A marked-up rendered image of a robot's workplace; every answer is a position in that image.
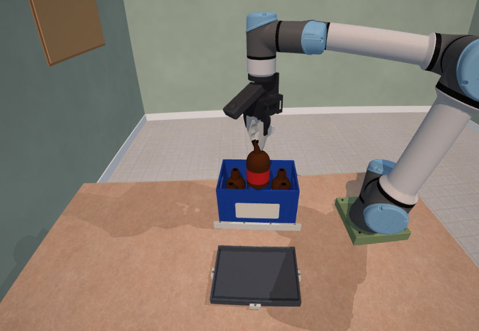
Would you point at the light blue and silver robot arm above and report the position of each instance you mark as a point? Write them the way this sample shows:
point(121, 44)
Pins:
point(386, 200)

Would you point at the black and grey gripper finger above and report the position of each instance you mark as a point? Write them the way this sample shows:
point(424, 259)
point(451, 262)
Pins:
point(251, 126)
point(265, 129)

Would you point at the blue plastic crate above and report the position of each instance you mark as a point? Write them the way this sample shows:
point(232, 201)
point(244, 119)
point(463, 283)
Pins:
point(256, 205)

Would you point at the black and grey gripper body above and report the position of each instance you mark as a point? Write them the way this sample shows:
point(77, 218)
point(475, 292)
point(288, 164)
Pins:
point(270, 97)

